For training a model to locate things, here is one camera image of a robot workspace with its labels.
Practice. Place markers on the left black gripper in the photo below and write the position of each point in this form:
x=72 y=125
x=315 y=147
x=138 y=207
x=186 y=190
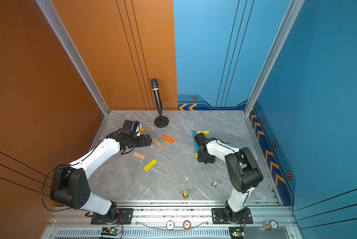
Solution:
x=144 y=143

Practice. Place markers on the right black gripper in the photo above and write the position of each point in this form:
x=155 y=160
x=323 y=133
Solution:
x=211 y=160

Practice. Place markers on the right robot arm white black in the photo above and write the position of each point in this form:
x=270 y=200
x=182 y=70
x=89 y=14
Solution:
x=243 y=170

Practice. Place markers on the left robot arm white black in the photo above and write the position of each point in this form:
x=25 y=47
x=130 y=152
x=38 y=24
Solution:
x=70 y=185

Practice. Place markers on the tan block upper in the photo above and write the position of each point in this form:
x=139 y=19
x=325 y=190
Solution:
x=156 y=142

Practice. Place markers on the tan block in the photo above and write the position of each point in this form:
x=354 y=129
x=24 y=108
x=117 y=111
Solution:
x=156 y=142
x=139 y=155

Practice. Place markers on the tan block lower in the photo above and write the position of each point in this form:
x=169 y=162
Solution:
x=139 y=155

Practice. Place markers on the orange block centre upper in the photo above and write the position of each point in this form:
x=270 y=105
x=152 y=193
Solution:
x=168 y=139

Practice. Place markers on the yellow block diagonal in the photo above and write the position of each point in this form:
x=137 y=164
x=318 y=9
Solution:
x=150 y=165

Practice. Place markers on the black microphone on stand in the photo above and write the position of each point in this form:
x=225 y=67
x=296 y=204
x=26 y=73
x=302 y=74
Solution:
x=160 y=121

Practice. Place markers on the silver cylinder weight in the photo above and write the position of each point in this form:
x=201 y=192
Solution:
x=214 y=185

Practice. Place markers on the brass cylinder weight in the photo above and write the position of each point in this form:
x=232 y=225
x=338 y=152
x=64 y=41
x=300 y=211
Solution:
x=185 y=194

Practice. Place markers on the copper round disc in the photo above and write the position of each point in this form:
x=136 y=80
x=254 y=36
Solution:
x=187 y=225

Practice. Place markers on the white round disc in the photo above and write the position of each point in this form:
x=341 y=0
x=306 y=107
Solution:
x=170 y=225

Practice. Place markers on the right green circuit board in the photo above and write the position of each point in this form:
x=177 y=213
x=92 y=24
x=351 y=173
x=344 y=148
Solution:
x=236 y=233

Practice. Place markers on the green circuit board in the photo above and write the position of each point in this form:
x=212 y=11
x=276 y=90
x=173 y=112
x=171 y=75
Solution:
x=236 y=233
x=110 y=232

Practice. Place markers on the left green circuit board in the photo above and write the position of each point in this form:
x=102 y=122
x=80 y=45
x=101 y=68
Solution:
x=110 y=232

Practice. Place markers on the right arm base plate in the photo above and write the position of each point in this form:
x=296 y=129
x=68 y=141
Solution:
x=227 y=216

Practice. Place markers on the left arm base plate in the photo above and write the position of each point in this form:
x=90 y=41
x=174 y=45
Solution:
x=122 y=216

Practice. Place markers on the aluminium front rail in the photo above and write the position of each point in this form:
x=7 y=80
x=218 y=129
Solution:
x=158 y=213

